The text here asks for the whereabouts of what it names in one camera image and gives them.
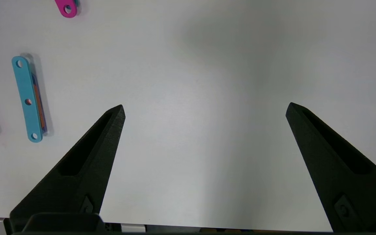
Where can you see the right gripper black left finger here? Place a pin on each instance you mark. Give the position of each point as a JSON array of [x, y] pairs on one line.
[[86, 169]]

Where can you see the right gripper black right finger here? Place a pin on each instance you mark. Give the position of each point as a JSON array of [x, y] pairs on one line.
[[348, 189]]

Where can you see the long blue flat bar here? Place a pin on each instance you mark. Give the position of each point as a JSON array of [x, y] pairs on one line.
[[24, 85]]

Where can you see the pink flat bar with holes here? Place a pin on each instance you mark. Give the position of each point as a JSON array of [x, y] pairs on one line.
[[60, 3]]

